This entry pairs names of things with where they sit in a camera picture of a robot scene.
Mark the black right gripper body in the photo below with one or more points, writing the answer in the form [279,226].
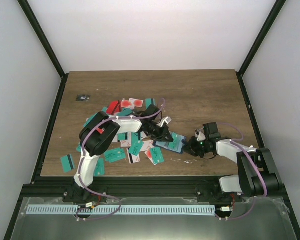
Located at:
[199,149]

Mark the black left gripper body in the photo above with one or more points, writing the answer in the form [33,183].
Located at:
[156,133]

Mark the blue card holder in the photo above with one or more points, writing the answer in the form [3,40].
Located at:
[164,145]

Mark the teal VIP card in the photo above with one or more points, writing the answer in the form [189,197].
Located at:
[177,144]
[114,155]

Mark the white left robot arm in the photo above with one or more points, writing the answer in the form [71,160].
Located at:
[97,136]

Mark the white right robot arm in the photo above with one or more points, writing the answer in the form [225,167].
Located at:
[257,172]

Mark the teal card black stripe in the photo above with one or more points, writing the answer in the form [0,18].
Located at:
[67,163]
[149,102]

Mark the white red blotch card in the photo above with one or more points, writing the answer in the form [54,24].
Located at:
[132,103]

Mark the red black striped card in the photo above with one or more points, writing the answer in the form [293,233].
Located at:
[114,107]

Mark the light blue slotted strip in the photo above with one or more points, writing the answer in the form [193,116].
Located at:
[192,210]

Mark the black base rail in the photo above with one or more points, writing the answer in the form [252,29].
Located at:
[202,188]

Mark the black frame post right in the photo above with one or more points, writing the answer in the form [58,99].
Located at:
[270,20]

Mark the black frame post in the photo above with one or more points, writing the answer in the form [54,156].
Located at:
[32,19]
[270,20]

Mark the black frame post left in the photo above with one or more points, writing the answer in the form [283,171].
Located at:
[32,19]

